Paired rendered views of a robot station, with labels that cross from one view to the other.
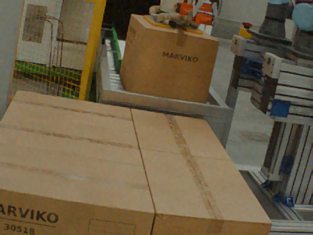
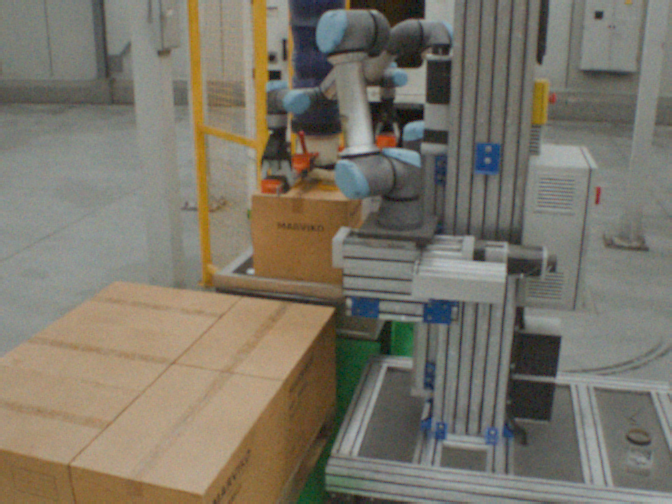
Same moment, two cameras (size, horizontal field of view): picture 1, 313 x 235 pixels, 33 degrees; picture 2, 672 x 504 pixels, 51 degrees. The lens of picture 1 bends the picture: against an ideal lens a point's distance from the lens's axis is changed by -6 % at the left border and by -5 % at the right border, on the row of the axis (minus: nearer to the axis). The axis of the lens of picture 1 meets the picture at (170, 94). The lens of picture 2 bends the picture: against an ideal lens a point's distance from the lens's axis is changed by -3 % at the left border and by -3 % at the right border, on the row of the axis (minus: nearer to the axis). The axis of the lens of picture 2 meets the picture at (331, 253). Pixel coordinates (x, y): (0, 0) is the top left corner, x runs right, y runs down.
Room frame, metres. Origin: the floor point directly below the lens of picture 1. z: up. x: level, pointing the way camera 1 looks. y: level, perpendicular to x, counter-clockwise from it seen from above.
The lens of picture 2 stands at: (0.49, -1.36, 1.70)
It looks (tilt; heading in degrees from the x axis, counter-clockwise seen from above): 20 degrees down; 27
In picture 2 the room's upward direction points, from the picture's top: straight up
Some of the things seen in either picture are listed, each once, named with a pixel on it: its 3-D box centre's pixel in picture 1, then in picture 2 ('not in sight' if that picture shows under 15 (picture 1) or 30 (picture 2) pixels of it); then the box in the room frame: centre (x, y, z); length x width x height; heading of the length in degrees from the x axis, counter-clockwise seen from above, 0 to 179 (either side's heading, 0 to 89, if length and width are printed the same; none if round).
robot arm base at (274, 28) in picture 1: (273, 26); not in sight; (2.95, -0.48, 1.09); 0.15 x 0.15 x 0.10
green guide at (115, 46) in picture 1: (110, 44); not in sight; (4.29, 0.53, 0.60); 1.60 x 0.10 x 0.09; 10
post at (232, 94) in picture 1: (230, 103); not in sight; (3.49, -0.39, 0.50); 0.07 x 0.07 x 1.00; 10
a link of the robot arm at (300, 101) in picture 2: not in sight; (296, 100); (2.58, -0.18, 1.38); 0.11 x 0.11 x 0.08; 60
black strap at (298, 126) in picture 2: not in sight; (317, 123); (3.18, 0.06, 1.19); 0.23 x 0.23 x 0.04
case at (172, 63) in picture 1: (165, 59); (316, 223); (3.17, 0.07, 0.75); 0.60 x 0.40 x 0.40; 14
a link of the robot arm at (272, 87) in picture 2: not in sight; (277, 97); (2.61, -0.08, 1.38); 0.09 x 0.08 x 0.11; 60
